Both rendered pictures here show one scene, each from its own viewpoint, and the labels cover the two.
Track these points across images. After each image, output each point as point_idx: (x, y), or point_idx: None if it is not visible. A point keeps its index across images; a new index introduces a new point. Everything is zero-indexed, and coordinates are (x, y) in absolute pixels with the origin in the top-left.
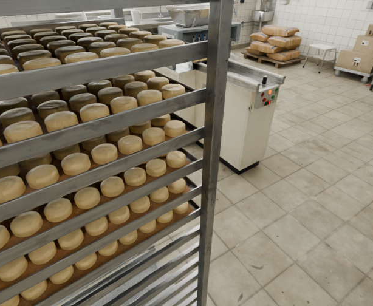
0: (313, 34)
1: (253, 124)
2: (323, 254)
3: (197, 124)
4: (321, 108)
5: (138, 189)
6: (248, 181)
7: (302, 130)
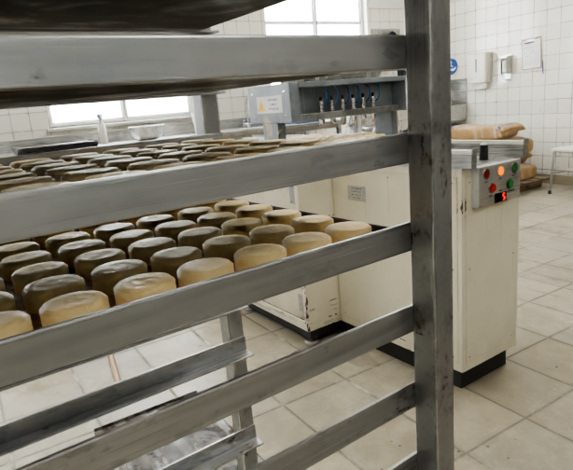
0: (553, 133)
1: (476, 248)
2: None
3: (344, 283)
4: None
5: (243, 38)
6: (489, 400)
7: None
